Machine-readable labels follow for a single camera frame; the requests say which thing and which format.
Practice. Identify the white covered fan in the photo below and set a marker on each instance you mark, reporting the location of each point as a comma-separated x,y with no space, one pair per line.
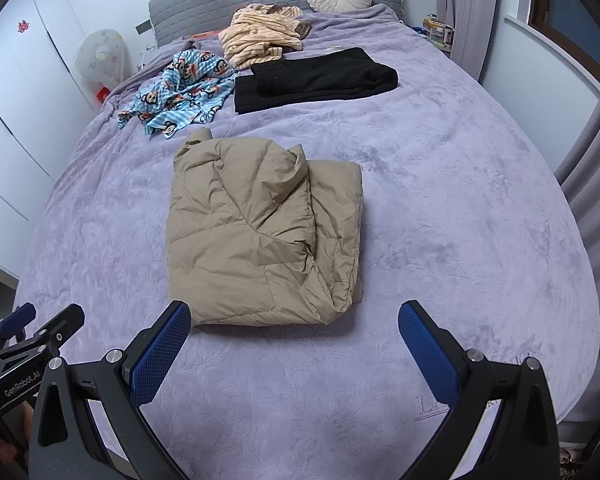
100,55

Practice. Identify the white wardrobe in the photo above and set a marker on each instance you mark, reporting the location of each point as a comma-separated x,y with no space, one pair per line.
15,125

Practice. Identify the person's left hand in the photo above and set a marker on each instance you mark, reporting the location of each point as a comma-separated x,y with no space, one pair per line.
27,420

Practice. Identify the colourful small boxes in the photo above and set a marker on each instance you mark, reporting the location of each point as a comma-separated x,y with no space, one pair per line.
437,32

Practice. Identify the dark framed window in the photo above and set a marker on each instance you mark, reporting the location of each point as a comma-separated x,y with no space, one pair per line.
575,15

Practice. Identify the grey curtain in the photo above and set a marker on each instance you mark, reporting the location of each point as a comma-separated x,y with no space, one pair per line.
595,200
467,20

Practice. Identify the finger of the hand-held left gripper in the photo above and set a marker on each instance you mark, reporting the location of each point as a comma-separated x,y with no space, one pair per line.
17,319
55,327

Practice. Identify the small red box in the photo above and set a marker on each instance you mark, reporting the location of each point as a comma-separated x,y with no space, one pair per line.
103,96

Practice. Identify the beige puffer jacket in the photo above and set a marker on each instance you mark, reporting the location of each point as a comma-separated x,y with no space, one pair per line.
240,240

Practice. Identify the red paper decoration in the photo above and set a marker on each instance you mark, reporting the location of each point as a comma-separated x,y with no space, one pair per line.
22,25

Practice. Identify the blue monkey print garment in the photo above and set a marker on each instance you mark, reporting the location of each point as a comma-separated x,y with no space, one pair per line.
180,90

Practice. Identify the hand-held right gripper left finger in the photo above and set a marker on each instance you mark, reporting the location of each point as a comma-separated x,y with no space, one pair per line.
162,350

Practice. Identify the cream striped garment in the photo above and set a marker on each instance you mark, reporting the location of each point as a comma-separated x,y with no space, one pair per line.
260,35

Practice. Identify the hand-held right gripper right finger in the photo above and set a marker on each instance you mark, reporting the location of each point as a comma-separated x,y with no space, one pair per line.
425,347

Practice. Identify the black folded garment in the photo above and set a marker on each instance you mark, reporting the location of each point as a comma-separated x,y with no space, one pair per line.
310,80

